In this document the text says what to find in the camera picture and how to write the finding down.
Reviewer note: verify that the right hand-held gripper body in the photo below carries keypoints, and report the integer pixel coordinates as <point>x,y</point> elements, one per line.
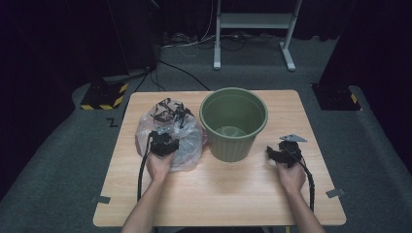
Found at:
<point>291,151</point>

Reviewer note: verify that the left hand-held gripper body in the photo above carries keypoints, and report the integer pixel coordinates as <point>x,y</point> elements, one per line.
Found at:
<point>162,142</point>

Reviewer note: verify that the clear plastic garbage bag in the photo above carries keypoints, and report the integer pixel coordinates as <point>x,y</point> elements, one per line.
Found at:
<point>189,142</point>

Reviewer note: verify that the green plastic bin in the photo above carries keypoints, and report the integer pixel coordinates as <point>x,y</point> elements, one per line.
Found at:
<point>233,129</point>

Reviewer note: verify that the person's left hand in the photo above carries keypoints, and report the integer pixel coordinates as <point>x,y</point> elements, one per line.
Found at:
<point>159,166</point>

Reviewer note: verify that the person's right hand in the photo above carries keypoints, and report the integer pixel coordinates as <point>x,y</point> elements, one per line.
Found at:
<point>291,178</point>

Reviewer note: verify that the grey tape piece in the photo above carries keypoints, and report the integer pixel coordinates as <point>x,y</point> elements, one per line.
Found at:
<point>101,199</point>
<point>335,193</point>

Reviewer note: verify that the black base yellow mark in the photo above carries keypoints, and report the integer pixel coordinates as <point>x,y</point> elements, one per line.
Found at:
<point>336,97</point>

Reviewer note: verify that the black base yellow striped edge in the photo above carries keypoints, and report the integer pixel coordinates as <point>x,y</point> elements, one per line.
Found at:
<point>103,97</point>

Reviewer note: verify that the white metal stand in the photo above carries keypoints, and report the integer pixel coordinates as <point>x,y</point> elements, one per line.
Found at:
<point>256,20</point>

